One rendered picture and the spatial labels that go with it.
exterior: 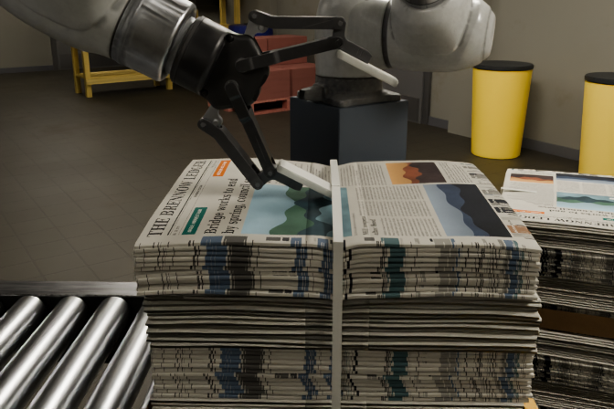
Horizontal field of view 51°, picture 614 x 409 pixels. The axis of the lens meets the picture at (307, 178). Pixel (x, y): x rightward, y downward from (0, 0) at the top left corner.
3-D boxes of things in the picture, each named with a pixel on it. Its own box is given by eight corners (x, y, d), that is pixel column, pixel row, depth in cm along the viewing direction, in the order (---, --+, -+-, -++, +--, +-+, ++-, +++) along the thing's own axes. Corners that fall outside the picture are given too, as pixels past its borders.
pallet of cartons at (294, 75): (336, 105, 711) (337, 38, 690) (240, 117, 647) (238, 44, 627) (294, 95, 778) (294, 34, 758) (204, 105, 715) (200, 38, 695)
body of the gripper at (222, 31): (206, 7, 70) (282, 47, 71) (174, 78, 72) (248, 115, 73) (192, 10, 63) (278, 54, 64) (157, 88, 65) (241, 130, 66)
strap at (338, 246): (334, 315, 93) (336, 159, 86) (340, 456, 65) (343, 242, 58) (328, 315, 93) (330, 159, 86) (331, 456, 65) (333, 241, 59)
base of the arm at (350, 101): (280, 98, 153) (280, 74, 151) (354, 89, 164) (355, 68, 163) (324, 110, 138) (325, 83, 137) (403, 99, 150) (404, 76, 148)
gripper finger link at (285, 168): (279, 165, 69) (276, 171, 69) (336, 194, 70) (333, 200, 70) (280, 158, 72) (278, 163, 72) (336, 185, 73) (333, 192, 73)
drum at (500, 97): (537, 155, 502) (546, 64, 482) (498, 163, 478) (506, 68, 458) (492, 144, 537) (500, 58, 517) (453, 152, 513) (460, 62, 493)
